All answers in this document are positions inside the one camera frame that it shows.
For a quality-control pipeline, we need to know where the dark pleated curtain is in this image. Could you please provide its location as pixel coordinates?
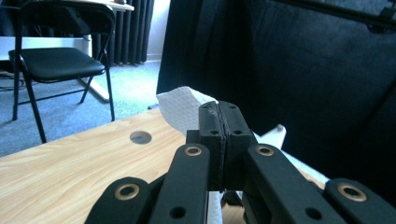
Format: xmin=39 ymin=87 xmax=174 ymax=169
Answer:
xmin=92 ymin=0 xmax=156 ymax=67

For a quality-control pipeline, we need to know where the white wet wipe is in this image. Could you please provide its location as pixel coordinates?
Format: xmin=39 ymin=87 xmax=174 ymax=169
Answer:
xmin=156 ymin=86 xmax=223 ymax=224

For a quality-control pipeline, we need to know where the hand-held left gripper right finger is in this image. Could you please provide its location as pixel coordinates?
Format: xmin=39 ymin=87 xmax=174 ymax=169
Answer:
xmin=219 ymin=101 xmax=258 ymax=191

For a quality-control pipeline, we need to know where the black folding chair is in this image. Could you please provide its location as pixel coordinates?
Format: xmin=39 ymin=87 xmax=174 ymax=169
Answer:
xmin=8 ymin=0 xmax=117 ymax=145

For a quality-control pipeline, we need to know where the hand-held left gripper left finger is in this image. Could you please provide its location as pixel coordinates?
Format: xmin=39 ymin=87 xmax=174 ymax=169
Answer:
xmin=186 ymin=101 xmax=226 ymax=192

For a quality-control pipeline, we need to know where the black curtain panel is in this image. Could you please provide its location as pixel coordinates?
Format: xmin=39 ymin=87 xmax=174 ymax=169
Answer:
xmin=156 ymin=0 xmax=396 ymax=206

